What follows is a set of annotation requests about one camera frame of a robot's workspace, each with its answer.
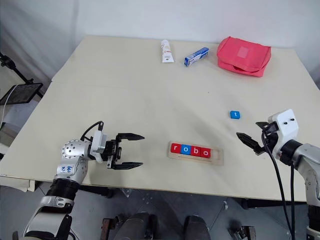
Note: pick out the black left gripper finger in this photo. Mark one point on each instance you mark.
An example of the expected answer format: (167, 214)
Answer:
(131, 136)
(128, 165)

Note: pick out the red letter tile b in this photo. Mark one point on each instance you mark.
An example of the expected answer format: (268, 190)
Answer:
(195, 150)

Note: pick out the wooden letter tray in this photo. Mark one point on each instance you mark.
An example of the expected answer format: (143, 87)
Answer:
(216, 158)

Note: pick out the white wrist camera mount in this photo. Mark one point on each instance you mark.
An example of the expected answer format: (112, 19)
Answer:
(287, 125)
(96, 143)

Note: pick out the blue letter tile t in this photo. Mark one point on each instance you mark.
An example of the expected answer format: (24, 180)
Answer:
(235, 114)

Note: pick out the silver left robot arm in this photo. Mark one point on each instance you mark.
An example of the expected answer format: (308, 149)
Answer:
(72, 151)

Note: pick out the red letter tile o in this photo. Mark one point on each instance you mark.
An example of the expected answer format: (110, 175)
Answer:
(206, 152)

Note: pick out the black tablet stand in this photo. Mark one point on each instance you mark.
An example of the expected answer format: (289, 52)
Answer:
(15, 68)

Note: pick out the dark rounded shape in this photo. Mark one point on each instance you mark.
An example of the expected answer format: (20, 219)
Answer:
(197, 228)
(140, 226)

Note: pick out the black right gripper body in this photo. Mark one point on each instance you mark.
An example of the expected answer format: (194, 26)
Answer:
(270, 137)

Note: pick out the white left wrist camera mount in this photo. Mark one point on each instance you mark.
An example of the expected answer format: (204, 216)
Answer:
(96, 143)

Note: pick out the black tablet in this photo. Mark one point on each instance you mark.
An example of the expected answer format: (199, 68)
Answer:
(21, 93)

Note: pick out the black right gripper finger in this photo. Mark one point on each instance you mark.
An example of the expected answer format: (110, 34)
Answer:
(250, 142)
(262, 124)

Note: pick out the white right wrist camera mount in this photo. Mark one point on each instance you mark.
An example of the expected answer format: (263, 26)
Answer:
(287, 125)

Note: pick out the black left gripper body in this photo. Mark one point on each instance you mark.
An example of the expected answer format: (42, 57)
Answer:
(111, 150)

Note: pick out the red fabric pouch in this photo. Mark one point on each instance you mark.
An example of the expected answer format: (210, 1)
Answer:
(242, 56)

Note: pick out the blue letter tile o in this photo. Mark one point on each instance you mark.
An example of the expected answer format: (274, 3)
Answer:
(185, 149)

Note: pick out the white side board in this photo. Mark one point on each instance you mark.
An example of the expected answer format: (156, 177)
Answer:
(17, 182)

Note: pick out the red letter tile r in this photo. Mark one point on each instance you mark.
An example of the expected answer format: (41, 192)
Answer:
(175, 148)

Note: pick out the white cream tube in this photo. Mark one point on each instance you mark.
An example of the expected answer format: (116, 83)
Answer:
(166, 51)

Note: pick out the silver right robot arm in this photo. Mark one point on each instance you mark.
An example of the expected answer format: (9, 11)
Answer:
(307, 156)

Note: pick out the blue toothpaste box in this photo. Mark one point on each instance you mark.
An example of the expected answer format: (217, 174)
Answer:
(196, 57)

